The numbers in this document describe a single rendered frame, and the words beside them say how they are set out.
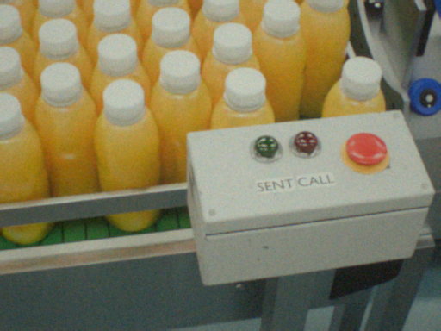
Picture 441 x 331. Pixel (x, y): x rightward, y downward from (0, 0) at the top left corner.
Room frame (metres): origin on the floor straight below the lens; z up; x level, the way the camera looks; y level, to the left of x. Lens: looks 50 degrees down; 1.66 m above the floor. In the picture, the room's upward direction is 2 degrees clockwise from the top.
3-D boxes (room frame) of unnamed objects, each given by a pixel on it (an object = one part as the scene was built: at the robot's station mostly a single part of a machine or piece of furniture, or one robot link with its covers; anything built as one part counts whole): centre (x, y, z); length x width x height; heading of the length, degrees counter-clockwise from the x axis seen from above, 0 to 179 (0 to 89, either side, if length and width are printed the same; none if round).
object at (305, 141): (0.50, -0.07, 1.11); 0.02 x 0.02 x 0.01
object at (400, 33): (0.81, -0.22, 0.99); 0.10 x 0.02 x 0.12; 12
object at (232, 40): (0.67, -0.01, 1.07); 0.04 x 0.04 x 0.02
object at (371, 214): (0.48, -0.08, 1.05); 0.20 x 0.10 x 0.10; 102
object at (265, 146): (0.49, -0.04, 1.11); 0.02 x 0.02 x 0.01
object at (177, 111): (0.62, 0.04, 0.98); 0.07 x 0.07 x 0.17
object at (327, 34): (0.76, -0.11, 0.98); 0.07 x 0.07 x 0.17
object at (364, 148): (0.49, -0.13, 1.11); 0.04 x 0.04 x 0.01
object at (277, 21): (0.71, -0.06, 1.07); 0.04 x 0.04 x 0.02
